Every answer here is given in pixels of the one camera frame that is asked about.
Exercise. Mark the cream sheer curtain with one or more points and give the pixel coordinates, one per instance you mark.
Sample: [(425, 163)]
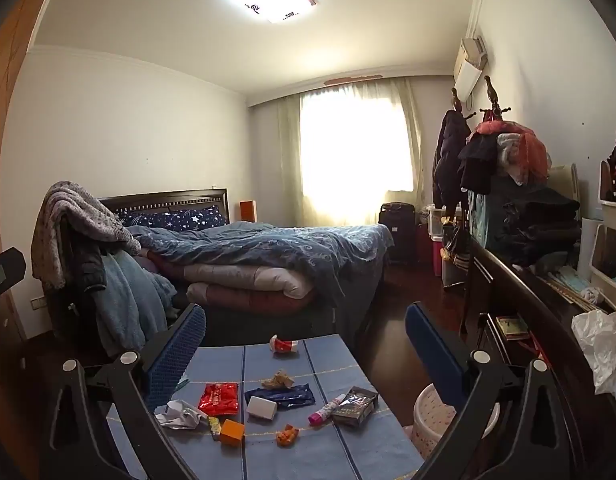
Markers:
[(412, 135)]

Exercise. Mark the pink white tube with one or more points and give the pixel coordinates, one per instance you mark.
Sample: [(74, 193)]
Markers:
[(328, 409)]

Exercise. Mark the brown paper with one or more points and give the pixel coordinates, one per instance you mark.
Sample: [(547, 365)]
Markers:
[(278, 380)]

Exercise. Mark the black suitcase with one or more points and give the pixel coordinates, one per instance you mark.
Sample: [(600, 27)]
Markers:
[(395, 230)]

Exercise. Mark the blue patterned duvet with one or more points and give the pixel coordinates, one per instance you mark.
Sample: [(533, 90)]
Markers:
[(288, 250)]

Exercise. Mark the silver wrapper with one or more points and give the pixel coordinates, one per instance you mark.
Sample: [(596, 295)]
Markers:
[(180, 416)]

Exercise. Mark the red white cup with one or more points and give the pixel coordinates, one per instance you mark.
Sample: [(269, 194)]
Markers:
[(284, 346)]

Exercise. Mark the bed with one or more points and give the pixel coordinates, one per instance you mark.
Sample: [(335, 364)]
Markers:
[(288, 325)]

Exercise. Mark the dark navy garment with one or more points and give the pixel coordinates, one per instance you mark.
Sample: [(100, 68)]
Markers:
[(480, 165)]

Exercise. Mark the grey knitted blanket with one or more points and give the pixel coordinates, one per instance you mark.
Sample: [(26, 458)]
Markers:
[(73, 210)]

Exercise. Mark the dark card box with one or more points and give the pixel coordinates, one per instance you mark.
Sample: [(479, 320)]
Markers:
[(355, 405)]

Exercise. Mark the blue striped tablecloth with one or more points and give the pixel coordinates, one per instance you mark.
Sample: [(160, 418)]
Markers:
[(298, 460)]

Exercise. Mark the light blue fleece blanket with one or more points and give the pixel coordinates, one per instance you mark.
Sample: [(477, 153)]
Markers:
[(128, 300)]

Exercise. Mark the dark wooden headboard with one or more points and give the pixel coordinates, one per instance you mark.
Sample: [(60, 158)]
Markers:
[(163, 199)]

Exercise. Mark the gold brown book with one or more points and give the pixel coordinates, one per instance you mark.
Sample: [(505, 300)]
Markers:
[(511, 327)]

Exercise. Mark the grey pink folded quilt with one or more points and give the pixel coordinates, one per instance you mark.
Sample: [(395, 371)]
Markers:
[(248, 277)]

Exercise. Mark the navy star pillow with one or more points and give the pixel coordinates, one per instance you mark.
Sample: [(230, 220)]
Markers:
[(173, 220)]

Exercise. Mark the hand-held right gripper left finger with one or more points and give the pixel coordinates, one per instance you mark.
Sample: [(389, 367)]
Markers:
[(178, 342)]

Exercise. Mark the stack of dark clothes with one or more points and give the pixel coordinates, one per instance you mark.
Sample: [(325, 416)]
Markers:
[(542, 230)]

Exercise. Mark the white storage rack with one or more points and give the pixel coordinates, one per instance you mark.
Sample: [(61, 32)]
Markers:
[(612, 215)]

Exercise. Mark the dark padded jacket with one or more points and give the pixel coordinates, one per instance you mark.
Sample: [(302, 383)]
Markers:
[(85, 265)]

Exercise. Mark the small white box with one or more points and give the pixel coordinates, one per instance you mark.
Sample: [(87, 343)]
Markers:
[(262, 407)]

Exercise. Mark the red orange garment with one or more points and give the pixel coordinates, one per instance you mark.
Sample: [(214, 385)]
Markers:
[(532, 157)]

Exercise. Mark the beige board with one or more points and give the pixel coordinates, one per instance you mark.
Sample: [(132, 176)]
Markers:
[(562, 180)]

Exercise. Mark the small orange box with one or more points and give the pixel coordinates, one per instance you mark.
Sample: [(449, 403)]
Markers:
[(232, 432)]

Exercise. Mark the wooden coat rack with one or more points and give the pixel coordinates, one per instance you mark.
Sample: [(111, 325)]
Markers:
[(491, 97)]

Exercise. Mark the white plastic bag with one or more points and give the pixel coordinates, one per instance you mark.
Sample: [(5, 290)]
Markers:
[(605, 350)]

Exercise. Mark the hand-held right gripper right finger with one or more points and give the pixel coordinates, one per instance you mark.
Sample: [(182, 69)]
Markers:
[(432, 350)]

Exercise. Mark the black hanging coat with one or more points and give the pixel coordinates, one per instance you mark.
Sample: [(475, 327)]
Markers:
[(447, 160)]

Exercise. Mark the dark wooden dresser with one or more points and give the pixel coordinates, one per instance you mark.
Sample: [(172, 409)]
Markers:
[(537, 320)]

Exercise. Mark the yellow candy wrapper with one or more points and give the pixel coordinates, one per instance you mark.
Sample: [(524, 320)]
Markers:
[(214, 427)]

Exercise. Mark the wall socket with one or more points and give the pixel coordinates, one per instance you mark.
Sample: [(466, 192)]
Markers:
[(36, 302)]

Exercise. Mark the orange peel piece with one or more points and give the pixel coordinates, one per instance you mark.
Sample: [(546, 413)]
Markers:
[(287, 435)]

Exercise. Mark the red snack packet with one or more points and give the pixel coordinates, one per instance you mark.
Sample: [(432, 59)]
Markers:
[(218, 399)]

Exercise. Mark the pink storage box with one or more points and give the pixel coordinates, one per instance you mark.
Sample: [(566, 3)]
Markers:
[(427, 255)]

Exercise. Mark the orange wooden nightstand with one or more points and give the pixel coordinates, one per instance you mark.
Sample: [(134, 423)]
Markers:
[(248, 210)]

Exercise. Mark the brown wooden wardrobe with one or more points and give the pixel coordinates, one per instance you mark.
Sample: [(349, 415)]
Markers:
[(8, 110)]

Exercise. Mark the dark blue packet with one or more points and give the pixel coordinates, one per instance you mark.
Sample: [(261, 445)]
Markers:
[(294, 396)]

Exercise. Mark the white air conditioner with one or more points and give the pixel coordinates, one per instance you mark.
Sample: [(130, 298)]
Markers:
[(467, 77)]

